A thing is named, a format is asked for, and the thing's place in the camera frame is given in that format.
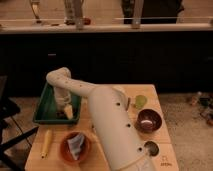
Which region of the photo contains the dark red grape bunch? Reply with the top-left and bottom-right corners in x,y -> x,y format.
56,112 -> 67,119

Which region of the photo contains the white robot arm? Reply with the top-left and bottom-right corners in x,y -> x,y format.
46,68 -> 156,171

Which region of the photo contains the green plastic tray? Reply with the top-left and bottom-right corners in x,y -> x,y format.
33,83 -> 81,125

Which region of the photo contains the grey crumpled cloth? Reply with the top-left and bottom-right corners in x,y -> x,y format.
67,133 -> 85,160

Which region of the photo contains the orange bowl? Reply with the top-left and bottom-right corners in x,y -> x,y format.
59,132 -> 91,165

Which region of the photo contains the yellow corn cob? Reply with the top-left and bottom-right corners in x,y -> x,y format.
41,130 -> 53,158

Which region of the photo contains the black chair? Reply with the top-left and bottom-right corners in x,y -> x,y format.
0,76 -> 38,171

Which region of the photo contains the green cup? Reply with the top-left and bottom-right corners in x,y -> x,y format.
135,95 -> 147,110

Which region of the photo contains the dark purple bowl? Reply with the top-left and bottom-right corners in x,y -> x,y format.
135,109 -> 162,133

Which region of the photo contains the dark round lid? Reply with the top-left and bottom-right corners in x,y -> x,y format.
145,141 -> 159,156

